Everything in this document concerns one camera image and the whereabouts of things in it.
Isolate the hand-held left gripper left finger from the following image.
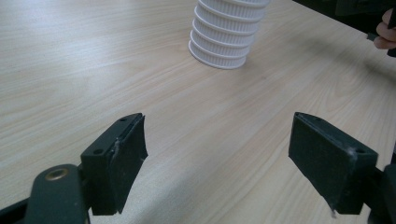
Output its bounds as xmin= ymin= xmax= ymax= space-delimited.
xmin=79 ymin=112 xmax=149 ymax=217

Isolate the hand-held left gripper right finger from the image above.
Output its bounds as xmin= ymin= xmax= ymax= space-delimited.
xmin=288 ymin=111 xmax=379 ymax=216

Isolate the stack of paper cups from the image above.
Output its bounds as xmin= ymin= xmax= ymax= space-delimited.
xmin=188 ymin=0 xmax=272 ymax=70

